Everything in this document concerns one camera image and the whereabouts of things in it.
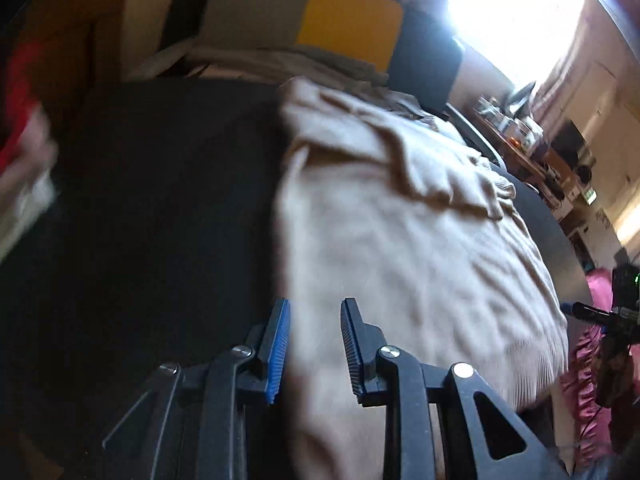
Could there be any bright window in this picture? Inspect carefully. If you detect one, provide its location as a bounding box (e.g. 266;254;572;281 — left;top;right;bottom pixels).
446;0;587;88

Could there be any red cloth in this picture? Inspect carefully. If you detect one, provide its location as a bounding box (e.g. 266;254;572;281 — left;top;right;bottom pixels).
0;42;47;173

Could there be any white cloth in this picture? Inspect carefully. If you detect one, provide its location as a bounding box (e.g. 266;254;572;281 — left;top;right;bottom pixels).
0;110;62;263

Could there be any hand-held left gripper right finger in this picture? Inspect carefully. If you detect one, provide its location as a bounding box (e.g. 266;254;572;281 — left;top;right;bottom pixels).
340;297;568;480

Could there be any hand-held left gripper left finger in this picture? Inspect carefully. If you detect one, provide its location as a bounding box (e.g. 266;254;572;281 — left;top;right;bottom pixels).
102;297;292;480

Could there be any black monitor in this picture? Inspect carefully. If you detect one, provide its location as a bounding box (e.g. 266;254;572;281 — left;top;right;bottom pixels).
550;119;587;167

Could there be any grey and yellow cushion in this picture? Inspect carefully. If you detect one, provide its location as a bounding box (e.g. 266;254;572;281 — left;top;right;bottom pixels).
199;0;405;74

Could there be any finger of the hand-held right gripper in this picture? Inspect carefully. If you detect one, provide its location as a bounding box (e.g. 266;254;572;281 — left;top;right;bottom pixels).
562;301;614;329

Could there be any beige knit sweater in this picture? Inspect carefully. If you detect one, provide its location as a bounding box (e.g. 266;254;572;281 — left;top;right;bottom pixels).
272;76;570;480

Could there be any wooden wardrobe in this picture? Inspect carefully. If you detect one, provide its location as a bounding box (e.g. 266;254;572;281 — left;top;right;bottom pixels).
15;0;132;92

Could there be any dark blue pillow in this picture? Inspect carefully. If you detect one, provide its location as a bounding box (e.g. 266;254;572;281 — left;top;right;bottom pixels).
387;6;467;113

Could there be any cluttered wooden desk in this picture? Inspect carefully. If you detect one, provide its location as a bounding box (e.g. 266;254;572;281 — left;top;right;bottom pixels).
472;94;601;221

